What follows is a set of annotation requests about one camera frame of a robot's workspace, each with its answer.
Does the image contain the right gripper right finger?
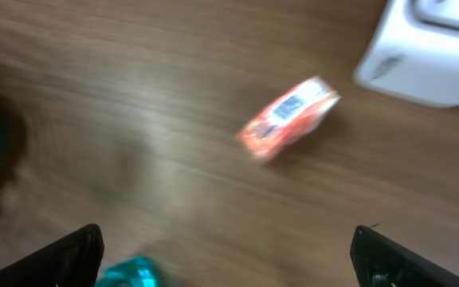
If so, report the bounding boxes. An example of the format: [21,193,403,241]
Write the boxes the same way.
[350,226,459,287]

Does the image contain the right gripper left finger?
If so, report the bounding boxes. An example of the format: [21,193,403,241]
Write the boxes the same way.
[0,223,104,287]

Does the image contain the blue mouthwash bottle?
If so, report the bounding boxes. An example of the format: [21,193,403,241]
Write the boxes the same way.
[95,257,165,287]

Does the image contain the red snack packet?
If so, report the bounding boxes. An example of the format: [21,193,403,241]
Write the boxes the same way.
[237,77,340,162]

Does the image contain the white barcode scanner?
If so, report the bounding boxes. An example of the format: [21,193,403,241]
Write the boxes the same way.
[354,0,459,108]

